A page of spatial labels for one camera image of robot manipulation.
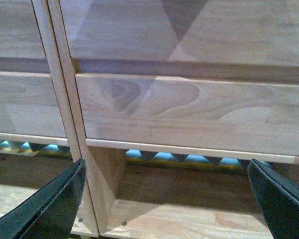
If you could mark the left wooden shelf cabinet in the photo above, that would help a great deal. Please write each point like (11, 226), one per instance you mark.
(41, 126)

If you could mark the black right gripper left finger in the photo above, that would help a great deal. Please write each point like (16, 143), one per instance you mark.
(49, 213)

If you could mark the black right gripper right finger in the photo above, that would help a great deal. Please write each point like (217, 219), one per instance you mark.
(278, 199)

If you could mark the right wooden shelf cabinet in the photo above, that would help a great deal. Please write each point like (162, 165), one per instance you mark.
(213, 78)

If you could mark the wooden shelf cabinet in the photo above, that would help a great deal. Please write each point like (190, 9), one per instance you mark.
(41, 126)
(213, 78)

